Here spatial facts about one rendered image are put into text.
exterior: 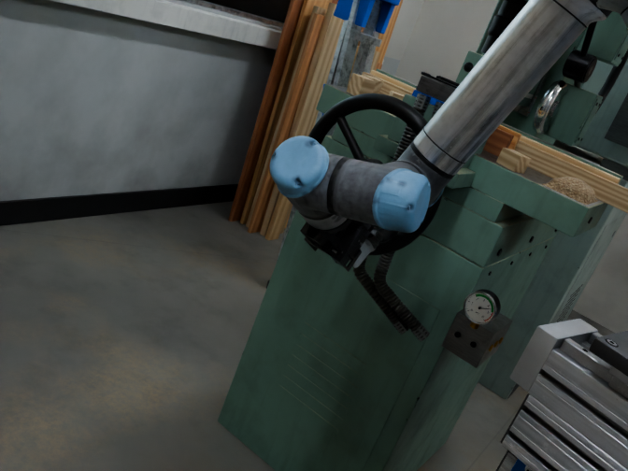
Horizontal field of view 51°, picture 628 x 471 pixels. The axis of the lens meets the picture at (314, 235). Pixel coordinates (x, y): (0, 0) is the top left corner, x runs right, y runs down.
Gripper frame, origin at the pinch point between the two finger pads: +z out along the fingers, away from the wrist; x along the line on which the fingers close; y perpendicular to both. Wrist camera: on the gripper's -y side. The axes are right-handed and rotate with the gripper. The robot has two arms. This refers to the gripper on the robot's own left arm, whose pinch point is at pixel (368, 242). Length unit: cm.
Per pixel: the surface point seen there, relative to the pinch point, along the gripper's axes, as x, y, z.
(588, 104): 11, -56, 31
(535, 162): 10.4, -36.4, 24.2
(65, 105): -140, 3, 52
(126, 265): -104, 35, 83
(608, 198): 26, -36, 24
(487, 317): 20.1, -2.6, 18.7
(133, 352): -63, 51, 56
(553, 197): 19.6, -26.4, 12.1
